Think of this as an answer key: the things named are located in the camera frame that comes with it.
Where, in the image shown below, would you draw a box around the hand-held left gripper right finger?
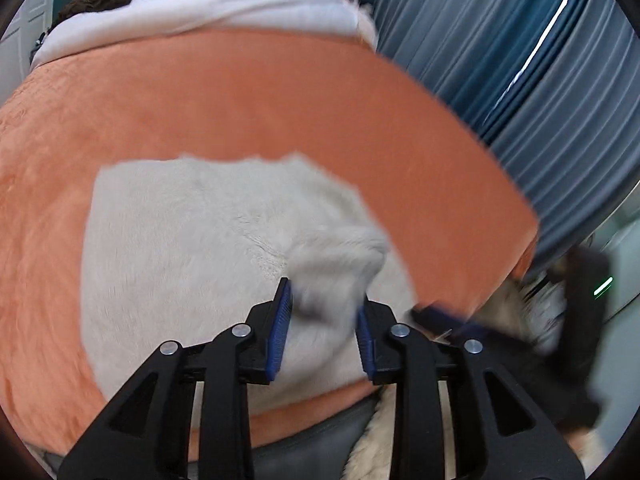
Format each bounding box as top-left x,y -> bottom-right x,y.
356,295 -> 586,480

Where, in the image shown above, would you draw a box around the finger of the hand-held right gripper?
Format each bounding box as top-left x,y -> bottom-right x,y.
409,302 -> 483,345

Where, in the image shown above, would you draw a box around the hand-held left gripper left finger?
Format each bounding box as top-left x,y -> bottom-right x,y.
57,277 -> 293,480

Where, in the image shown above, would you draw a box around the beige sweater with black hearts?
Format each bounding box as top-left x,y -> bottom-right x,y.
80,152 -> 421,418

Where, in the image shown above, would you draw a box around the cream fluffy rug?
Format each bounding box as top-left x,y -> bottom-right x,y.
345,277 -> 608,480

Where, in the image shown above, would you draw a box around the orange plush blanket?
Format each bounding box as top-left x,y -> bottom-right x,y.
0,27 -> 541,453

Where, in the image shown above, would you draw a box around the blue-grey curtain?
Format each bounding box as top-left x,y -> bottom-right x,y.
372,0 -> 640,271

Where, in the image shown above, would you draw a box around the white duvet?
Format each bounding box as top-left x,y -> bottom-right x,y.
30,0 -> 378,73

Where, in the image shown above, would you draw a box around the brown cloth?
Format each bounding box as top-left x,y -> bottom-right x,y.
52,0 -> 136,28

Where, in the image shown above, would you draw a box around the white wardrobe doors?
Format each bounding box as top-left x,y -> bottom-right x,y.
0,0 -> 63,66

